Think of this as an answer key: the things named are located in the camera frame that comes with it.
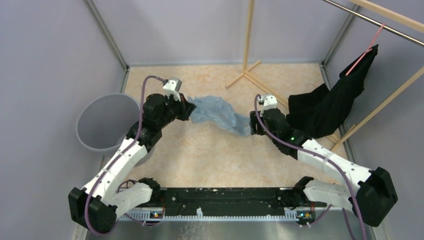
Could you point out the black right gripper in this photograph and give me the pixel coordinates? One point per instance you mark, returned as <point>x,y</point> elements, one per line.
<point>255,124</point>

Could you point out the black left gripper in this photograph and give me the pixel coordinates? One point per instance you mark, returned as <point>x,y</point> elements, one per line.
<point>185,107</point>

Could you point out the blue plastic trash bag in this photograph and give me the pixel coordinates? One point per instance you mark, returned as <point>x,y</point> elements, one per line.
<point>216,110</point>

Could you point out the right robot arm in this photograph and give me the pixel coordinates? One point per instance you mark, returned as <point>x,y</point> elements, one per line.
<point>368,193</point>

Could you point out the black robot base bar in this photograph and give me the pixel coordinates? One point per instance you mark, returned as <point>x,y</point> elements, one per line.
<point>229,201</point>

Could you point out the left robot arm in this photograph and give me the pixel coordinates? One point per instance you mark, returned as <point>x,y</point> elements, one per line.
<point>98,204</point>

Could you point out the grey round trash bin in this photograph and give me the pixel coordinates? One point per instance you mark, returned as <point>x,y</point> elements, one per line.
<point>104,123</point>

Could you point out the black hanging t-shirt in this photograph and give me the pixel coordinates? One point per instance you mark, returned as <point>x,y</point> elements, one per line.
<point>321,112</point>

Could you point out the pink clothes hanger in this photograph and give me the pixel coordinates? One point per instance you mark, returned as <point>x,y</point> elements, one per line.
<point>368,49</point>

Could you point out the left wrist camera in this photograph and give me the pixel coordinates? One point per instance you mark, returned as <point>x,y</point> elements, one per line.
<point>171,89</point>

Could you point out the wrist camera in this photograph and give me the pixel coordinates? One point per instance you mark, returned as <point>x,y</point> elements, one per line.
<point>268,102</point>
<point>171,89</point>

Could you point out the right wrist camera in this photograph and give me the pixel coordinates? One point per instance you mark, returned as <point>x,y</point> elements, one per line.
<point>268,102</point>

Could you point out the white slotted cable duct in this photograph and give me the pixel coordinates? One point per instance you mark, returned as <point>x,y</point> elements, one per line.
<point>148,216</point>

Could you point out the metal hanging rail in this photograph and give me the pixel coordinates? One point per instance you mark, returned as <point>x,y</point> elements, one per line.
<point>376,23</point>

